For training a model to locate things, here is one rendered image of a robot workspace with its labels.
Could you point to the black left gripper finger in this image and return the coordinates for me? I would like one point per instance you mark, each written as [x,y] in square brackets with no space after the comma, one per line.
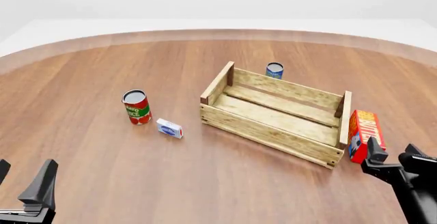
[3,170]
[42,190]

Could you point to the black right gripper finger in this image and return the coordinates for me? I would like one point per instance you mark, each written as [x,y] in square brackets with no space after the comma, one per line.
[375,155]
[409,153]

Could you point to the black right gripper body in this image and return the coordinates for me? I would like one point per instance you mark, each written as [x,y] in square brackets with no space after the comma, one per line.
[392,172]

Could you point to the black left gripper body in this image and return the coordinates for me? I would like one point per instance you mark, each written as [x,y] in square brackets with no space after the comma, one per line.
[30,217]

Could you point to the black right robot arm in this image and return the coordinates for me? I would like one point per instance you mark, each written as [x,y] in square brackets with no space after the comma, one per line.
[420,203]

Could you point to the red butter box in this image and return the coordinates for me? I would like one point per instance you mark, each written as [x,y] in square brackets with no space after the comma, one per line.
[362,131]

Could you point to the wooden slat tray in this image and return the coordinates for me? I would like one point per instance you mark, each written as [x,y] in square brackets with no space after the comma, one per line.
[273,121]

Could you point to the red tomato sauce can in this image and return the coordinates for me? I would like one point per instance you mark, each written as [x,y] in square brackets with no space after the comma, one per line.
[138,110]

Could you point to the blue tin can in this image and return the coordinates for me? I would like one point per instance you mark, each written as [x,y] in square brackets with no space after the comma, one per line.
[274,72]

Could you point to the small white and blue box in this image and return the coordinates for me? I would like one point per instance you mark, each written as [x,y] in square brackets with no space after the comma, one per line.
[168,128]

